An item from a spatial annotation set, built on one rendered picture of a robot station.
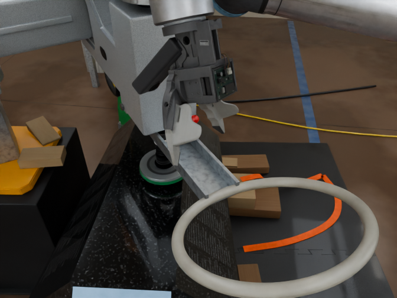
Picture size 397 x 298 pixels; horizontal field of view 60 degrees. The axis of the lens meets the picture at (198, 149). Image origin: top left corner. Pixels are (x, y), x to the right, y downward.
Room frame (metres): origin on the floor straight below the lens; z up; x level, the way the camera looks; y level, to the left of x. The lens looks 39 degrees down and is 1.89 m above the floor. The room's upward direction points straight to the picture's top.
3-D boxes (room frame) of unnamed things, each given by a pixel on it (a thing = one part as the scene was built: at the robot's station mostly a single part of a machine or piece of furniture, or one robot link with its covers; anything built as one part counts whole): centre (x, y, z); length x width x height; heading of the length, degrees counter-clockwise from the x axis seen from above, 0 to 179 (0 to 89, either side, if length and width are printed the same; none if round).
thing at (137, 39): (1.19, 0.19, 1.35); 0.36 x 0.22 x 0.45; 29
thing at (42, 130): (1.51, 0.84, 0.80); 0.20 x 0.10 x 0.05; 43
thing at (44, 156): (1.28, 0.76, 0.81); 0.20 x 0.10 x 0.05; 97
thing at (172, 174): (1.12, 0.15, 0.90); 0.21 x 0.21 x 0.01
